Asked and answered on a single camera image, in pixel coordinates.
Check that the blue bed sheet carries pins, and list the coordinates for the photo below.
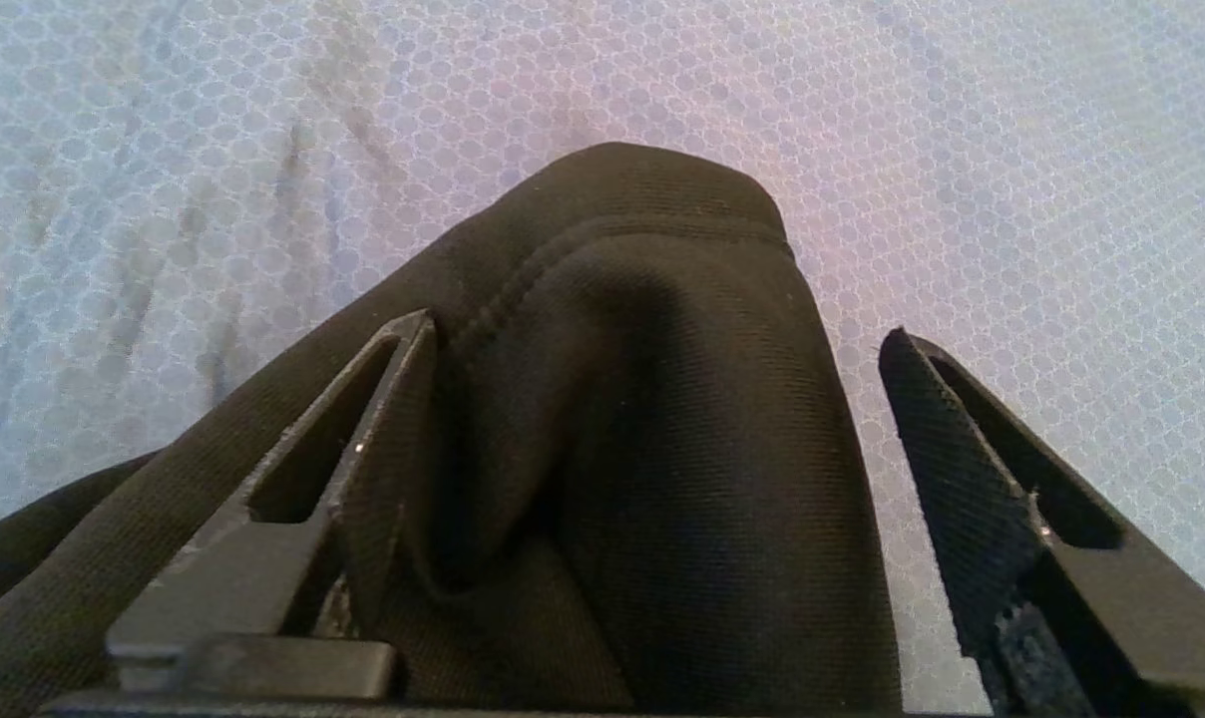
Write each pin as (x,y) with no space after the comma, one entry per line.
(263,150)

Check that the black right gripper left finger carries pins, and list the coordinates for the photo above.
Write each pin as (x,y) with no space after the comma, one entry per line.
(263,568)

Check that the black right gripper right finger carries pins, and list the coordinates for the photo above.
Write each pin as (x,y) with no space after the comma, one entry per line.
(1041,568)

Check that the black zip hoodie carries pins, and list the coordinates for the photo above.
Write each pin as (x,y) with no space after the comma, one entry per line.
(612,449)

